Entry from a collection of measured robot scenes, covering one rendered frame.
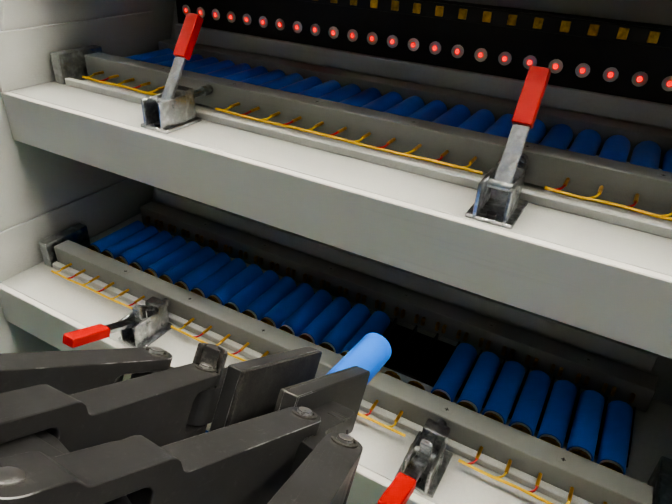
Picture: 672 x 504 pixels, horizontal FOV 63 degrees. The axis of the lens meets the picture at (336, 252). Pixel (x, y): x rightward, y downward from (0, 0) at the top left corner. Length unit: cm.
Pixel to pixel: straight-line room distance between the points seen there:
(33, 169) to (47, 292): 12
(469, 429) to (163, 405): 28
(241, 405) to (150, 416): 4
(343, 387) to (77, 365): 10
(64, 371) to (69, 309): 39
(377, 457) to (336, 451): 25
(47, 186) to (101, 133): 16
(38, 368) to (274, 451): 7
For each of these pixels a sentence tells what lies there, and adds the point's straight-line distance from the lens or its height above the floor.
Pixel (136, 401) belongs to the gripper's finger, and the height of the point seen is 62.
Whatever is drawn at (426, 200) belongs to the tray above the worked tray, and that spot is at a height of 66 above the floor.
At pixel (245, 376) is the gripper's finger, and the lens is 20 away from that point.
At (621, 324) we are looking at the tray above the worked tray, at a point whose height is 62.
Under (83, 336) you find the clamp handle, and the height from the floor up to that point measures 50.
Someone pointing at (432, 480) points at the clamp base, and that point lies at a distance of 40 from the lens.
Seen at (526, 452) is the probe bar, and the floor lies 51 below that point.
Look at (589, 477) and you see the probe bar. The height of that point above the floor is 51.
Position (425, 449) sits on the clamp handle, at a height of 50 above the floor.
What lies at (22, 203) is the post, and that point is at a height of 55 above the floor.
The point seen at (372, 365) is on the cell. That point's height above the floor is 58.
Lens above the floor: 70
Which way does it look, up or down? 15 degrees down
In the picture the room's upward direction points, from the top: 12 degrees clockwise
